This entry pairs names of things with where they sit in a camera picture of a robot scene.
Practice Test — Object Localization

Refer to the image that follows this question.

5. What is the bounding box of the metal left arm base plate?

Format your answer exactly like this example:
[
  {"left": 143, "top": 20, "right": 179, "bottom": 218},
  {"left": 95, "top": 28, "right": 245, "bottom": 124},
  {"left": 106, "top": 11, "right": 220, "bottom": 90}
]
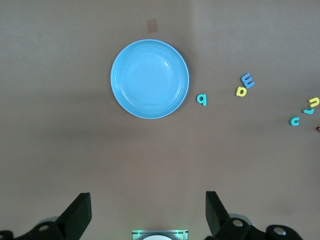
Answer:
[{"left": 131, "top": 229, "right": 189, "bottom": 240}]

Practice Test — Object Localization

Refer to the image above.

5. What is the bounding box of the brown tape patch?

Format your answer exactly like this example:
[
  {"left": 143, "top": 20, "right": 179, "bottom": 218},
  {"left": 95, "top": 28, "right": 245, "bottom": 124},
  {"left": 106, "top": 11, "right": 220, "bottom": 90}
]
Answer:
[{"left": 146, "top": 18, "right": 159, "bottom": 34}]

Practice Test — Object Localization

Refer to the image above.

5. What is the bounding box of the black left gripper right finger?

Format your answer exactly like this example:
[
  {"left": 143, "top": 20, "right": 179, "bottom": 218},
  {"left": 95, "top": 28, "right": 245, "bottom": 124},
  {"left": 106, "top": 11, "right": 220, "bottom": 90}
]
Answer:
[{"left": 204, "top": 191, "right": 305, "bottom": 240}]

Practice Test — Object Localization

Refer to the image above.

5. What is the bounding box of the blue foam letter E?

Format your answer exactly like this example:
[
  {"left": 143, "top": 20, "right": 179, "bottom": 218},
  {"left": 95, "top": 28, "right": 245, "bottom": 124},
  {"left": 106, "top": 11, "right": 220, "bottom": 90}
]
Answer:
[{"left": 240, "top": 72, "right": 256, "bottom": 89}]

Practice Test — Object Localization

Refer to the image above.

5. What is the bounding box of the teal foam letter q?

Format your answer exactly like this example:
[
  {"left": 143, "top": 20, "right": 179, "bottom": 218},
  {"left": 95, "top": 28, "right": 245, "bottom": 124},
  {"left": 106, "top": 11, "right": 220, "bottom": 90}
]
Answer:
[{"left": 196, "top": 93, "right": 208, "bottom": 107}]

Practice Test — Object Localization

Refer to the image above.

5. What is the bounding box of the blue plate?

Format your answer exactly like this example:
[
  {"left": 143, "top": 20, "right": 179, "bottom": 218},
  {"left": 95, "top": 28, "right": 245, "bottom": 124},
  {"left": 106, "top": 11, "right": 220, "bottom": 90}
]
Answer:
[{"left": 110, "top": 39, "right": 190, "bottom": 120}]

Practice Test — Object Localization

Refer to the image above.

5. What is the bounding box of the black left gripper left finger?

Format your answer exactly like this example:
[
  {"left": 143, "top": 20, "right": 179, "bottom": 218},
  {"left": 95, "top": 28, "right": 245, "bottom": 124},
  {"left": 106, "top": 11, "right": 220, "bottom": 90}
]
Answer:
[{"left": 0, "top": 192, "right": 92, "bottom": 240}]

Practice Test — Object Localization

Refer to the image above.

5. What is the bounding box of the yellow foam letter u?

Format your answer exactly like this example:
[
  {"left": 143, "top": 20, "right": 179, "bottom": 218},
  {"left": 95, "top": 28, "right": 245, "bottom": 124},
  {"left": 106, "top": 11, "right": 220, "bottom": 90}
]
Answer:
[{"left": 306, "top": 96, "right": 320, "bottom": 108}]

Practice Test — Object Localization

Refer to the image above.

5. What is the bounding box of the yellow foam letter d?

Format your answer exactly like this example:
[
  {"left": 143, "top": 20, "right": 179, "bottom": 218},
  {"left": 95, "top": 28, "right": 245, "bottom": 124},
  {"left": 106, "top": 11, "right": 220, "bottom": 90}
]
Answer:
[{"left": 234, "top": 85, "right": 248, "bottom": 98}]

